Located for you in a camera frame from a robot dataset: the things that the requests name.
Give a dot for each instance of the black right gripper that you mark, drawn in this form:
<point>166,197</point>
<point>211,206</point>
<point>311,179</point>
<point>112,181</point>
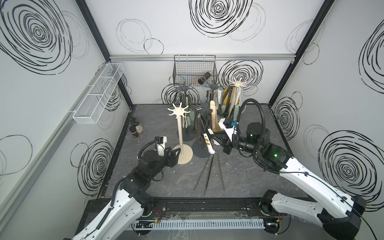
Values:
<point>225,138</point>

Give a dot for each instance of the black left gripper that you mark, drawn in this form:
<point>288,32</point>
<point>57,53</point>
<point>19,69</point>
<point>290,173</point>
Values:
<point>171,159</point>

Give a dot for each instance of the tall cream utensil rack stand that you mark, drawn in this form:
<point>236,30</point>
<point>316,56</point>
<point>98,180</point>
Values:
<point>186,153</point>

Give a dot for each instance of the wooden bamboo tongs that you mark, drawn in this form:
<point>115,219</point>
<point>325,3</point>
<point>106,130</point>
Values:
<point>214,117</point>

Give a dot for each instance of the small steel tongs white tip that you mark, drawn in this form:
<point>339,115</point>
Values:
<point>206,135</point>

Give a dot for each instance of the black nylon tongs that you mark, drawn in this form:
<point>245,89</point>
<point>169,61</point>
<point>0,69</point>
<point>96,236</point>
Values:
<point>197,128</point>

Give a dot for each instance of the dark grey rack stand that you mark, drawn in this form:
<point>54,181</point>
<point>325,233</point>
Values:
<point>211,92</point>
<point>201,150</point>
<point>188,122</point>

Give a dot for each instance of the black slotted spatula tongs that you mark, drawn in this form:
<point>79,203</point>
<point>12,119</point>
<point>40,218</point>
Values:
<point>224,101</point>

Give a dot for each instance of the dark grey rack stand front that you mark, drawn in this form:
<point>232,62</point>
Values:
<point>188,122</point>

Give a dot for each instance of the slim black tongs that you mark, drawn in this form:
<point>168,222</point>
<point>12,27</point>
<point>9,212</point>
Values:
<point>208,168</point>

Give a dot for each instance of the clear handled steel tongs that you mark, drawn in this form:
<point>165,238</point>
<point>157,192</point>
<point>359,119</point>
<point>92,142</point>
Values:
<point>217,98</point>

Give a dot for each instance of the white handled slotted steel tongs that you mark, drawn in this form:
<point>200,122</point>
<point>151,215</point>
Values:
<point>239,92</point>

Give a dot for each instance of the steel wire tongs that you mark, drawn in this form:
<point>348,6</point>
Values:
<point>176,97</point>

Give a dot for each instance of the dark grey rack stand back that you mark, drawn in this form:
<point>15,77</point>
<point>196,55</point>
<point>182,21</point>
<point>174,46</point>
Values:
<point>211,92</point>

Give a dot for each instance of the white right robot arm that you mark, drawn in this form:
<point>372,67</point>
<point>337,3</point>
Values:
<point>338,213</point>

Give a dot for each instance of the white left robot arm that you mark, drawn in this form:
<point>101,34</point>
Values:
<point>129,200</point>

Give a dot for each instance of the yellow sponge toast slice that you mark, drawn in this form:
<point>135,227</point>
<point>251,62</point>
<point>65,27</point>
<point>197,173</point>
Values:
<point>228,95</point>

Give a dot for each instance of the small glass jar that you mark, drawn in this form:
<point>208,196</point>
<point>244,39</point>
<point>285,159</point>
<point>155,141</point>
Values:
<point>138,126</point>

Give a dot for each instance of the black pepper grinder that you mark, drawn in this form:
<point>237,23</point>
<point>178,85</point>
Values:
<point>204,78</point>

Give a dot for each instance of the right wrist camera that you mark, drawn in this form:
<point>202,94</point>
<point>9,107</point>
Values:
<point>229,125</point>

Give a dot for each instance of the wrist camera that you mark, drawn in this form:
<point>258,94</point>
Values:
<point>161,145</point>
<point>229,125</point>

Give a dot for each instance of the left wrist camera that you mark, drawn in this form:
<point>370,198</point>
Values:
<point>161,145</point>

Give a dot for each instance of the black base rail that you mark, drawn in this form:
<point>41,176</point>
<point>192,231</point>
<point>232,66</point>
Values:
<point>165,207</point>

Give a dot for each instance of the black wire wall basket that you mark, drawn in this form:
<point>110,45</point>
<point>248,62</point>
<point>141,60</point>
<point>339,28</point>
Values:
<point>189,68</point>

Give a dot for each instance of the grey cable duct strip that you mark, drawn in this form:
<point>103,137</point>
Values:
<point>220,224</point>

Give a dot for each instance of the white wire wall basket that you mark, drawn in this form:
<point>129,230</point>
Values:
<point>102,96</point>

